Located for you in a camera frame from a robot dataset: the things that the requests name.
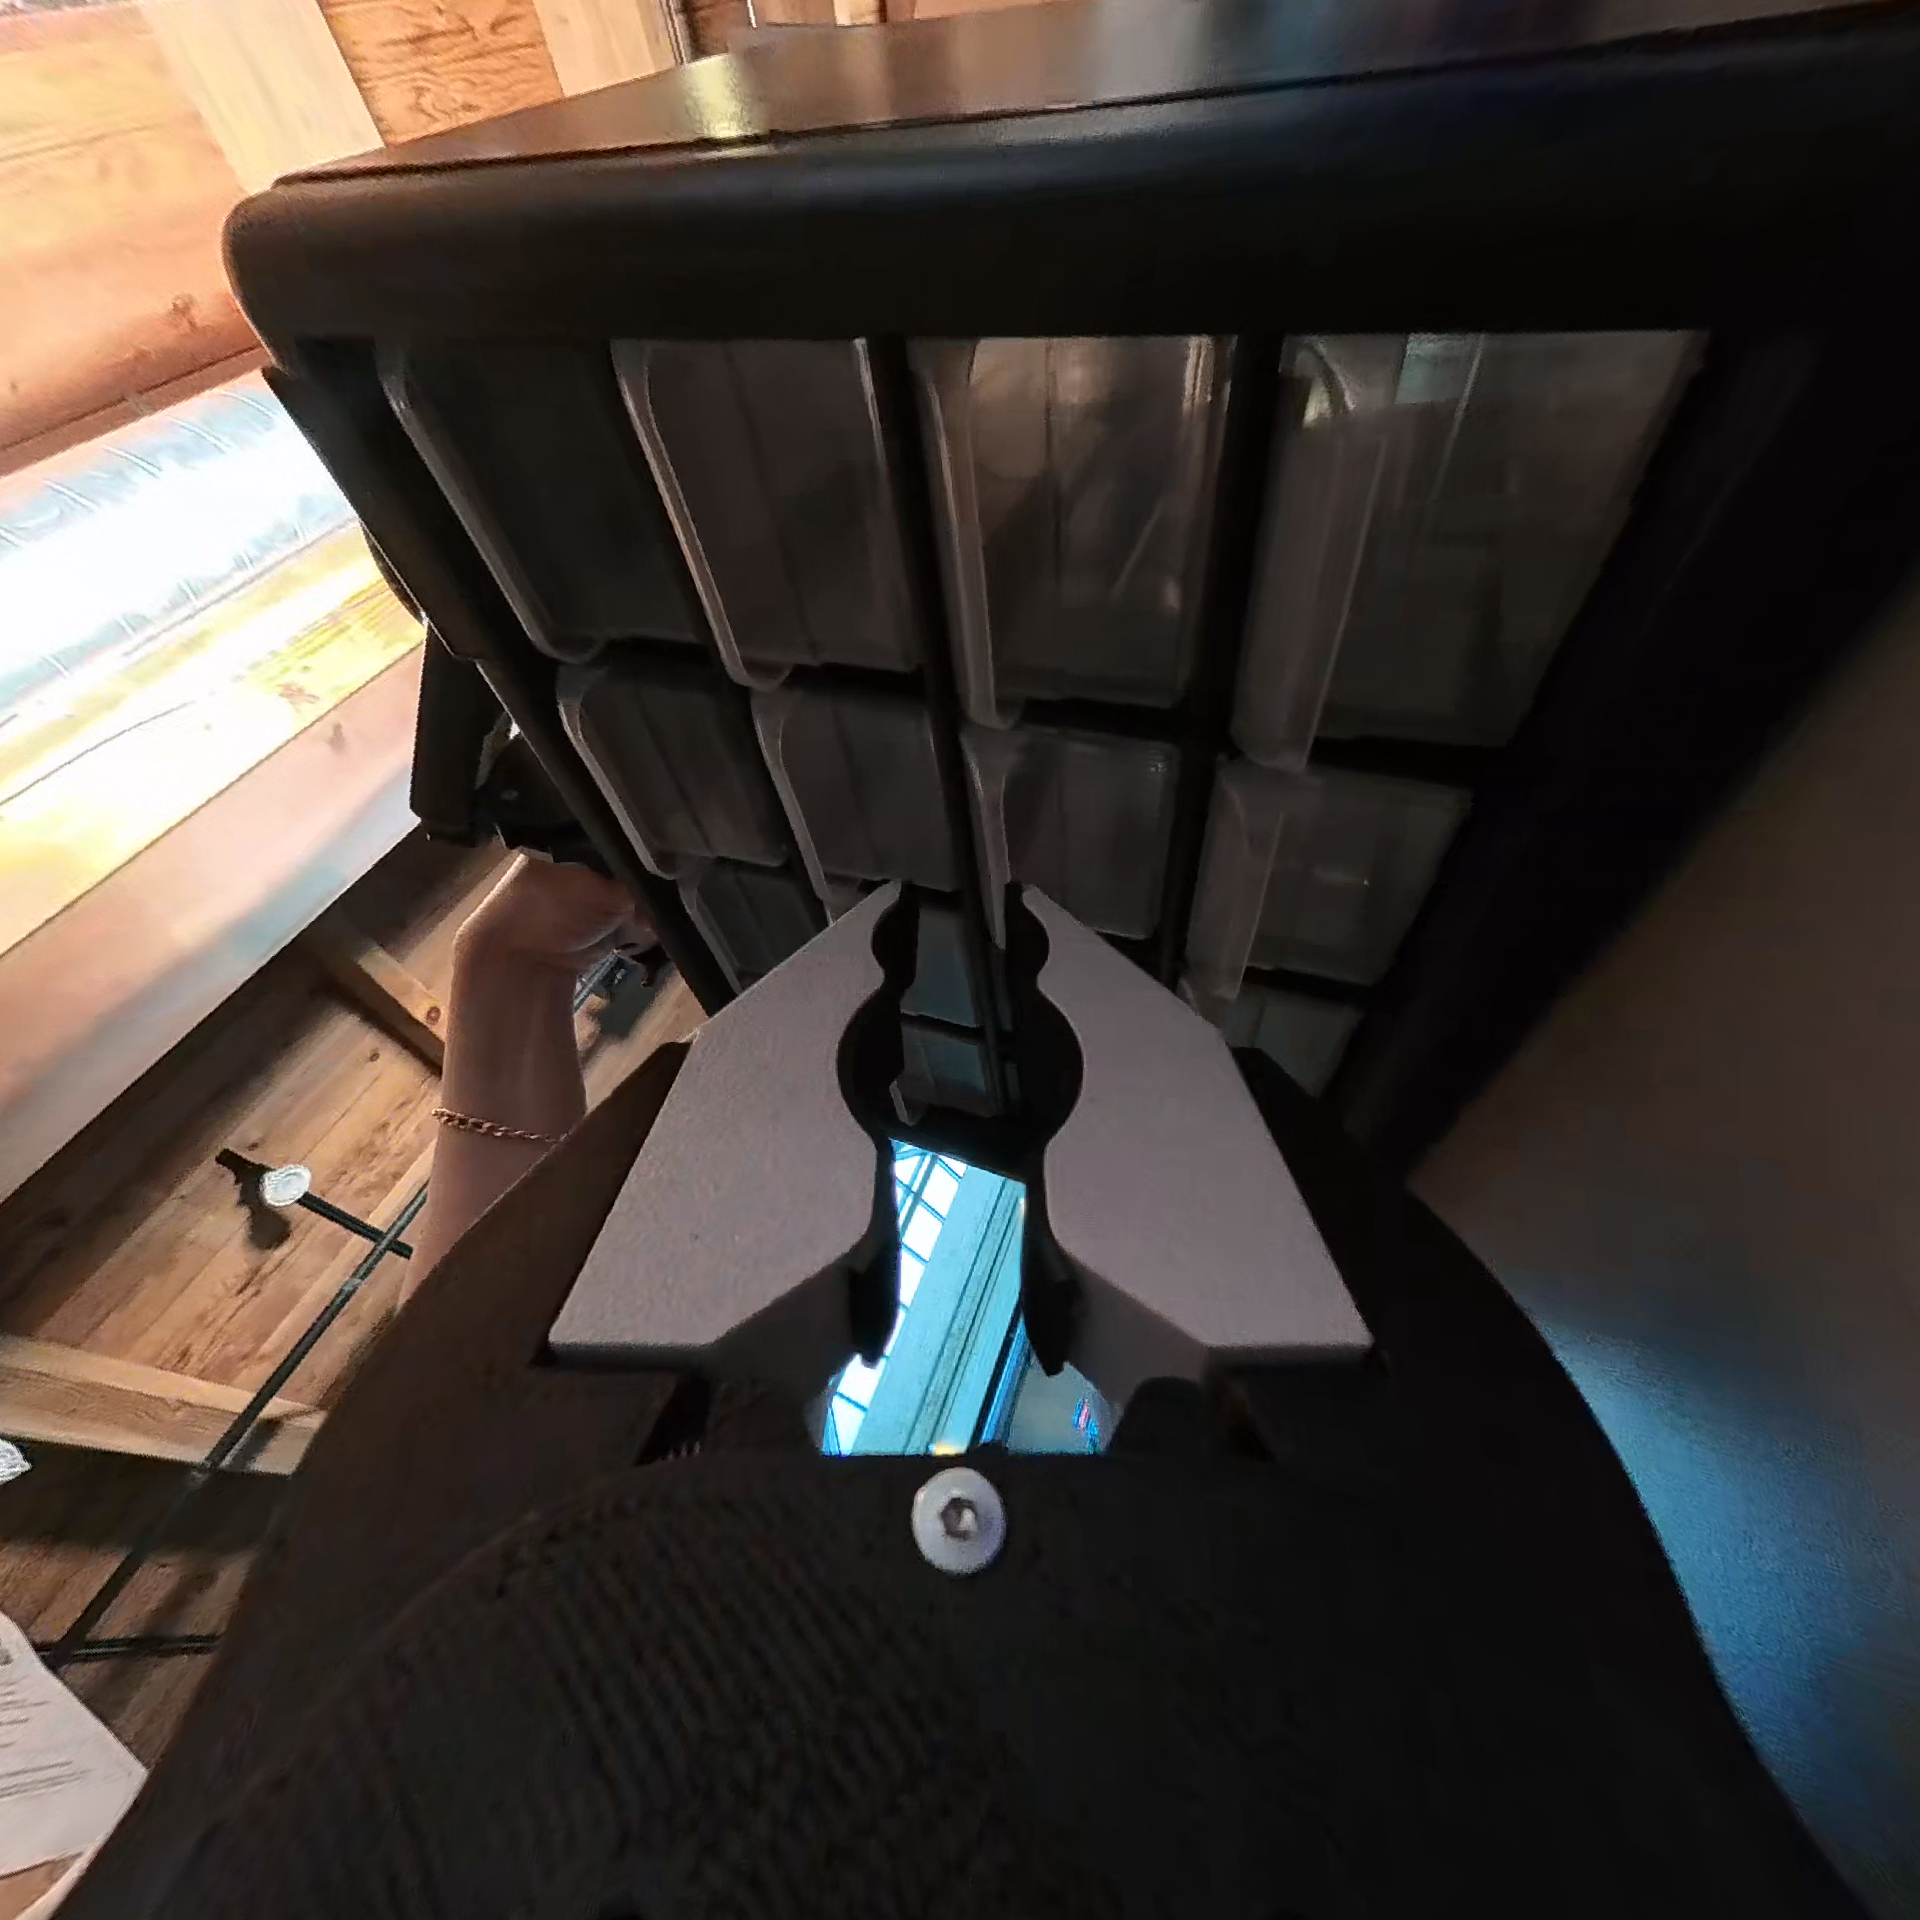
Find black drawer cabinet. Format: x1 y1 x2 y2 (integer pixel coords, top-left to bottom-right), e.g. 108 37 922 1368
222 0 1920 1202

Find black tripod stand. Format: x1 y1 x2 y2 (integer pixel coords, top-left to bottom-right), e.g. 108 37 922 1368
37 1148 441 1671

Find person's left hand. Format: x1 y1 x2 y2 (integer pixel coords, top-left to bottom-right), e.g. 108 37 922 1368
451 863 666 995

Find person's left forearm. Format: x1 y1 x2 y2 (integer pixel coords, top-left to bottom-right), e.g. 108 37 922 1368
401 960 641 1321

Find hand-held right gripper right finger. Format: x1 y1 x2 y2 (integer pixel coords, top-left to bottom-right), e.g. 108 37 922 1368
1020 883 1375 1379

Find printed paper sheet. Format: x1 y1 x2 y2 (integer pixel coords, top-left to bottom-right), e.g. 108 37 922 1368
0 1607 155 1920

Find row of clear cabinet drawers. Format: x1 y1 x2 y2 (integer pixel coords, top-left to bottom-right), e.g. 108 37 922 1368
374 329 1711 1104

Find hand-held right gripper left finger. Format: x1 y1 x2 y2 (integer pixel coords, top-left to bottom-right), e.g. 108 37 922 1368
546 883 905 1375

